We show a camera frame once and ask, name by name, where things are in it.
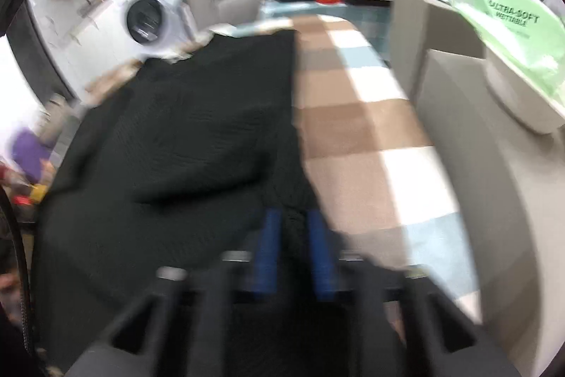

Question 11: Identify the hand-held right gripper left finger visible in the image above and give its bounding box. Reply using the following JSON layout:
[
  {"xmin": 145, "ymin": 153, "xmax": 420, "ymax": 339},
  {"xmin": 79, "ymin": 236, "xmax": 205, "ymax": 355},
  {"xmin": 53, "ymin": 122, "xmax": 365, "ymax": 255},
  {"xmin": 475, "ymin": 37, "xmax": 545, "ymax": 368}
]
[{"xmin": 66, "ymin": 209, "xmax": 284, "ymax": 377}]

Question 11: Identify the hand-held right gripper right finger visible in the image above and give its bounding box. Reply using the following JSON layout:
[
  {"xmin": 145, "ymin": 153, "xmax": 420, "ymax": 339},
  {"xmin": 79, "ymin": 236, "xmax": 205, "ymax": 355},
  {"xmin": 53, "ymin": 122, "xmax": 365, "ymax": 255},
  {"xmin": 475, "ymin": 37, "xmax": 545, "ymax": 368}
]
[{"xmin": 305, "ymin": 209, "xmax": 522, "ymax": 377}]

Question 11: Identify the black knit garment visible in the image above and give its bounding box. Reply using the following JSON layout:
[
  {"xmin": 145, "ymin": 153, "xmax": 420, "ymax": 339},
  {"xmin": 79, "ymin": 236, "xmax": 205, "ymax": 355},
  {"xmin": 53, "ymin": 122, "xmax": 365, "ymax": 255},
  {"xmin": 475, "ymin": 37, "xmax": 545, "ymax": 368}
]
[{"xmin": 33, "ymin": 28, "xmax": 349, "ymax": 364}]

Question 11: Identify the brown white checkered blanket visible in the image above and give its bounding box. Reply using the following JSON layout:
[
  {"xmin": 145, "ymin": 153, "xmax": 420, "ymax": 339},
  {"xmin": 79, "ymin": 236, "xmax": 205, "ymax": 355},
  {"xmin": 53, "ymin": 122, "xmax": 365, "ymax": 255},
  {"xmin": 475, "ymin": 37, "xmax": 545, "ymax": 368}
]
[{"xmin": 84, "ymin": 14, "xmax": 483, "ymax": 327}]

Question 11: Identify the grey sofa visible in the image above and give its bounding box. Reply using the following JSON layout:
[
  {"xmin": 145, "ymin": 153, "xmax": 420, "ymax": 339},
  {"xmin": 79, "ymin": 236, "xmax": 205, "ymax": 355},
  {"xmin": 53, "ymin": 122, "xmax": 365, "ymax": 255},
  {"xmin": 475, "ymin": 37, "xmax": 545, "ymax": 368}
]
[{"xmin": 388, "ymin": 0, "xmax": 565, "ymax": 377}]

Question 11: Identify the light blue table cover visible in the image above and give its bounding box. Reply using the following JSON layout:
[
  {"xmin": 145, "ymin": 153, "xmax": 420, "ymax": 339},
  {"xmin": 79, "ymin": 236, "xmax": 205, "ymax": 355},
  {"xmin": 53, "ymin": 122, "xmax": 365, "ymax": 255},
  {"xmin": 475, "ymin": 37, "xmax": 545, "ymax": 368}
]
[{"xmin": 260, "ymin": 0, "xmax": 393, "ymax": 66}]

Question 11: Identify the yellow toy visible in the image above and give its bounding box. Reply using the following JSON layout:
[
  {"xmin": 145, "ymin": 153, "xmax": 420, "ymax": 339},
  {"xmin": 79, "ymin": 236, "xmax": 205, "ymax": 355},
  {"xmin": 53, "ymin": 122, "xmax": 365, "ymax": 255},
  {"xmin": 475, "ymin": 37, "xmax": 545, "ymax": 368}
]
[{"xmin": 27, "ymin": 183, "xmax": 48, "ymax": 205}]

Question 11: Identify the grey armchair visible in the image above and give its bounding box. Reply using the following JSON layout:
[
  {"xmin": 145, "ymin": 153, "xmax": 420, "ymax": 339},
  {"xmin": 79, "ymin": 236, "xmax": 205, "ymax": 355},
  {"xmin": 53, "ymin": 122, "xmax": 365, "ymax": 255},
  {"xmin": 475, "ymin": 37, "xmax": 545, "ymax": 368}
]
[{"xmin": 189, "ymin": 0, "xmax": 268, "ymax": 37}]

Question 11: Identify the white plastic basin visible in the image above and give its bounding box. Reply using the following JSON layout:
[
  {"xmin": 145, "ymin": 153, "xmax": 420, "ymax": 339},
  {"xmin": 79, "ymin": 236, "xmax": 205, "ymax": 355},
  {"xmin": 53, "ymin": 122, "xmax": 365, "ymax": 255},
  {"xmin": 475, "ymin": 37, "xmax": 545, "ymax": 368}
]
[{"xmin": 482, "ymin": 45, "xmax": 565, "ymax": 136}]

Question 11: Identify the purple bag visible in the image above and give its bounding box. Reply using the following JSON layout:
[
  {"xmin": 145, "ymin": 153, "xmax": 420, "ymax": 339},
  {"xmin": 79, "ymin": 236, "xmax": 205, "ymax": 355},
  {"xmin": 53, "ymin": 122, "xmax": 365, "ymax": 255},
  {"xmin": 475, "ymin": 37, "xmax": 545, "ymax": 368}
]
[{"xmin": 11, "ymin": 127, "xmax": 57, "ymax": 186}]

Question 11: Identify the white washing machine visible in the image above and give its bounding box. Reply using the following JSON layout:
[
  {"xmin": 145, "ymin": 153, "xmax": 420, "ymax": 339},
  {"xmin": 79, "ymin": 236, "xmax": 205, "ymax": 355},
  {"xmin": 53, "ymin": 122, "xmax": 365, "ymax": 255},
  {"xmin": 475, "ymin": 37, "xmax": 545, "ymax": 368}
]
[{"xmin": 118, "ymin": 0, "xmax": 196, "ymax": 60}]

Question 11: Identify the green plastic bag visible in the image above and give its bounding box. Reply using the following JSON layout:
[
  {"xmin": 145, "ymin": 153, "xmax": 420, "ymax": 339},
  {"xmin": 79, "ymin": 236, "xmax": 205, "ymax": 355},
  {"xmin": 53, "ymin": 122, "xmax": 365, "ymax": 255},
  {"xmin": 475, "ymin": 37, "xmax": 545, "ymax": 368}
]
[{"xmin": 442, "ymin": 0, "xmax": 565, "ymax": 109}]

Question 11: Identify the black kitchen appliance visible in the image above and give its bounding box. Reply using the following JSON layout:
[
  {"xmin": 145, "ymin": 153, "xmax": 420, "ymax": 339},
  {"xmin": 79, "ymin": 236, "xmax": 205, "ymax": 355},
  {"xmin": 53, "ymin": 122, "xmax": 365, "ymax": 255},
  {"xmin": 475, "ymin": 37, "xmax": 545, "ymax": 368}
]
[{"xmin": 6, "ymin": 1, "xmax": 77, "ymax": 101}]

